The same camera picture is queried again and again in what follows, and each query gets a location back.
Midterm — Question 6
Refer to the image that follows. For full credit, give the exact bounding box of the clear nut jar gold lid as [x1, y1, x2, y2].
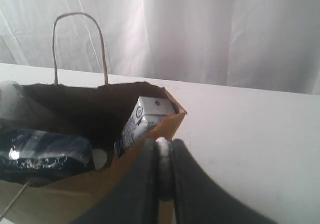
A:
[0, 81, 28, 121]

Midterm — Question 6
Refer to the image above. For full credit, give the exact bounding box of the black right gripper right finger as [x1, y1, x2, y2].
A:
[171, 139, 270, 223]

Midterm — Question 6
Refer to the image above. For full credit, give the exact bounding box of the white backdrop curtain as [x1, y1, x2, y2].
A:
[0, 0, 320, 95]

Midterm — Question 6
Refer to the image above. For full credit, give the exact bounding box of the spaghetti packet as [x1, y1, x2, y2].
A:
[0, 129, 95, 183]

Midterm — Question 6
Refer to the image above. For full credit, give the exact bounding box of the white printed snack pouch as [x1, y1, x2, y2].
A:
[114, 96, 176, 159]

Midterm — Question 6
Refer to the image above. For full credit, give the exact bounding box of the brown paper shopping bag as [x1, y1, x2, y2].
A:
[0, 12, 188, 224]

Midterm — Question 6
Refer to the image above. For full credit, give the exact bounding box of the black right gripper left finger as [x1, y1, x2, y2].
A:
[73, 139, 160, 224]

